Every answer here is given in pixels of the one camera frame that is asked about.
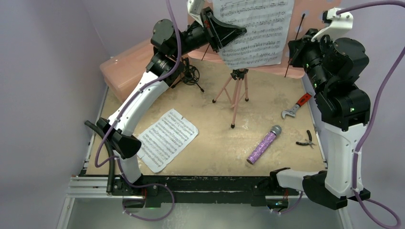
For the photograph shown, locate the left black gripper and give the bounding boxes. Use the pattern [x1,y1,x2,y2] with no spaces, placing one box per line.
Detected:
[172,8,246,59]

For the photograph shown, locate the pink music stand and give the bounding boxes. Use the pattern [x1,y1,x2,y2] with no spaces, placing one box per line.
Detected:
[186,0,343,129]

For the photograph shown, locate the sheet music page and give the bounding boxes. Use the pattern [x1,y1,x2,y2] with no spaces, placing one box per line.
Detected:
[212,0,295,69]
[137,109,199,173]

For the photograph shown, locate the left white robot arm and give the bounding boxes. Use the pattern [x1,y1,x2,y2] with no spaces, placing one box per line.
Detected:
[96,7,247,195]

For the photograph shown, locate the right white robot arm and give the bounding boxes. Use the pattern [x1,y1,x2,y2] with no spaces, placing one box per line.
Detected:
[268,29,371,210]

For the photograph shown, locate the purple glitter microphone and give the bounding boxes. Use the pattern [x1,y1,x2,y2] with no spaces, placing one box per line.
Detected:
[246,125,282,165]

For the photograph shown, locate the pink translucent storage box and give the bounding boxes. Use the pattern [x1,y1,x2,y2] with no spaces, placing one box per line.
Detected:
[99,40,154,102]

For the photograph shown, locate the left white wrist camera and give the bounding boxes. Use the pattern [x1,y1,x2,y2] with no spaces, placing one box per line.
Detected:
[186,0,205,26]

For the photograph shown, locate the black microphone shock mount stand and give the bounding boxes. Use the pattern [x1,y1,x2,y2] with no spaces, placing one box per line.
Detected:
[171,57,204,93]

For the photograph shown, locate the red handled tool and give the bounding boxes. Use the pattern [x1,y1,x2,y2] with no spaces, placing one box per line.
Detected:
[281,92,313,119]

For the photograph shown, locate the black handled pliers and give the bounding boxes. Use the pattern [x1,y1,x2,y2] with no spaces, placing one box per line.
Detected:
[296,130,316,148]

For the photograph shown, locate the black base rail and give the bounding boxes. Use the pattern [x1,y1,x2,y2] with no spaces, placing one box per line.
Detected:
[108,175,298,208]

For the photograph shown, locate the black corrugated hose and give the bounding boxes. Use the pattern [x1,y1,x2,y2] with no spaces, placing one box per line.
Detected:
[84,120,115,194]

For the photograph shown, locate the aluminium frame profile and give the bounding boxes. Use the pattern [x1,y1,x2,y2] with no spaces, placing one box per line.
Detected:
[66,177,123,199]

